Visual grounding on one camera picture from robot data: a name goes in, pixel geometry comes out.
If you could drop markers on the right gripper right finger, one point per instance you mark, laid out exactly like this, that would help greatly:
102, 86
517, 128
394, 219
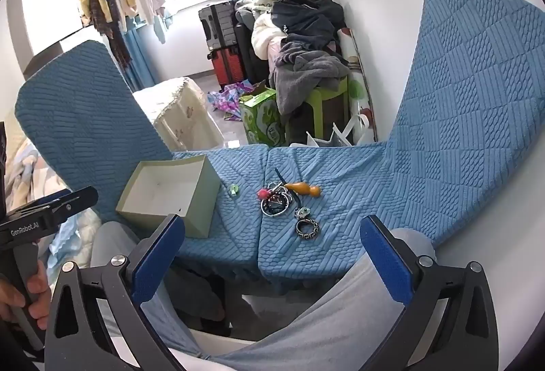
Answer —
448, 321

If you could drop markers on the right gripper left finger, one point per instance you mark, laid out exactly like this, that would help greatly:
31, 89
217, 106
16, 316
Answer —
76, 337

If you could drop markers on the black white patterned bangle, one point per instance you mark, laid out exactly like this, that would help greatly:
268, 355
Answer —
307, 229

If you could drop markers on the orange gourd pendant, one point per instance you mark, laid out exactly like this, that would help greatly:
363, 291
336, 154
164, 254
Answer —
304, 189

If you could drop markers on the blue textured chair cover left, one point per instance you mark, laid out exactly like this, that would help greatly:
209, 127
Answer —
83, 119

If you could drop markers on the blue textured chair cover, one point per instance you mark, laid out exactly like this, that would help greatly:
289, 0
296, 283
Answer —
83, 119
473, 107

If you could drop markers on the pale green open box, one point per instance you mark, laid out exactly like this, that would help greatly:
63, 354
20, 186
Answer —
187, 188

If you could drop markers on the green flower brooch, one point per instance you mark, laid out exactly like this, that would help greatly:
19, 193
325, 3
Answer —
302, 213

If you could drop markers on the cream lace covered table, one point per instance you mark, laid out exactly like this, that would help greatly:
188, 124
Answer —
177, 109

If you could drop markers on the silver hoop bangle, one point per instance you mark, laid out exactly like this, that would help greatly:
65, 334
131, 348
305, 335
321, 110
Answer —
278, 203

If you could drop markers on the black curved hair stick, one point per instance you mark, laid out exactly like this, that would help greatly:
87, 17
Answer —
282, 180

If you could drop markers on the white tote bag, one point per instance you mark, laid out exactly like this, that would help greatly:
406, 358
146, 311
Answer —
339, 138

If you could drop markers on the blue textured chair cover right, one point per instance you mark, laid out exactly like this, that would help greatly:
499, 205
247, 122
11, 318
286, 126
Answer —
473, 107

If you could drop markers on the purple floral cloth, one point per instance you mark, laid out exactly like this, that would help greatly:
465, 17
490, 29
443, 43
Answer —
226, 101

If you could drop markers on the green cardboard box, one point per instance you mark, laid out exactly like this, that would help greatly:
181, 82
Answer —
261, 119

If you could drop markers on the green plastic stool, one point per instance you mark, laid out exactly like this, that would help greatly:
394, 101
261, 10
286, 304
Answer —
316, 116

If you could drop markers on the red suitcase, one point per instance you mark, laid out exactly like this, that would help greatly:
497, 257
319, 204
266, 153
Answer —
227, 65

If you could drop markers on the grey fleece garment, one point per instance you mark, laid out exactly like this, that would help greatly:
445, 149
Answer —
297, 71

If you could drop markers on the dark navy jacket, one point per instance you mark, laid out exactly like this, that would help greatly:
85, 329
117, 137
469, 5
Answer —
312, 24

